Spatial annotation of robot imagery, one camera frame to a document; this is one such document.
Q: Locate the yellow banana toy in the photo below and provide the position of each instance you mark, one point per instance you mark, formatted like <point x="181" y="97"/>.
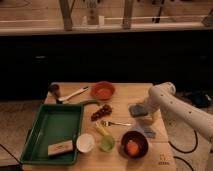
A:
<point x="101" y="129"/>

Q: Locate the red bowl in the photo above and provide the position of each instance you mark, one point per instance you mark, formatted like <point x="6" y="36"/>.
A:
<point x="102" y="90"/>

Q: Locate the orange fruit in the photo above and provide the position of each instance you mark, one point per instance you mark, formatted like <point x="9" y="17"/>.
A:
<point x="132" y="148"/>

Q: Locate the green curved handle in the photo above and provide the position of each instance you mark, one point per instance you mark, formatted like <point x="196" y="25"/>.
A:
<point x="88" y="102"/>

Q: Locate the black round brush head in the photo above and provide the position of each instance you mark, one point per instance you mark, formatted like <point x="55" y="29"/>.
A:
<point x="54" y="89"/>

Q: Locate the white cup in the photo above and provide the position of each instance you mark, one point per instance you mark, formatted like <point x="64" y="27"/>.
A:
<point x="85" y="143"/>

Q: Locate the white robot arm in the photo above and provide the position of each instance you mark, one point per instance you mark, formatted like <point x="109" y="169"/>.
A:
<point x="162" y="96"/>

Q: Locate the metal fork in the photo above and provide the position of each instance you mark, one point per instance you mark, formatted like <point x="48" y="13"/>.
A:
<point x="109" y="123"/>

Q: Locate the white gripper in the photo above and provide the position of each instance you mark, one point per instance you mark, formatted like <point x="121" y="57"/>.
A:
<point x="149" y="111"/>

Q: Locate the blue cloth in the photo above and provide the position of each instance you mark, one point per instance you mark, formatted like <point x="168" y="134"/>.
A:
<point x="145" y="130"/>

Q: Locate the dark bowl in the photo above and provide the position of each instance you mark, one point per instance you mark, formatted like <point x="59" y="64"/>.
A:
<point x="140" y="139"/>

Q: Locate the green plastic tray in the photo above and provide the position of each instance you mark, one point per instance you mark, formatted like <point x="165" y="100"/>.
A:
<point x="54" y="123"/>

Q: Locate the bunch of dark grapes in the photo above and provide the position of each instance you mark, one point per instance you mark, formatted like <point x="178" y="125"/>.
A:
<point x="103" y="111"/>

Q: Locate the blue sponge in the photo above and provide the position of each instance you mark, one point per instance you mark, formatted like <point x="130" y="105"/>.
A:
<point x="137" y="110"/>

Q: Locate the wooden block in tray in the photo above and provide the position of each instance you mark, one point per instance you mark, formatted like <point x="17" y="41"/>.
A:
<point x="60" y="148"/>

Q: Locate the green cup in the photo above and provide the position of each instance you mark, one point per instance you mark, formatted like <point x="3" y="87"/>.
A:
<point x="107" y="143"/>

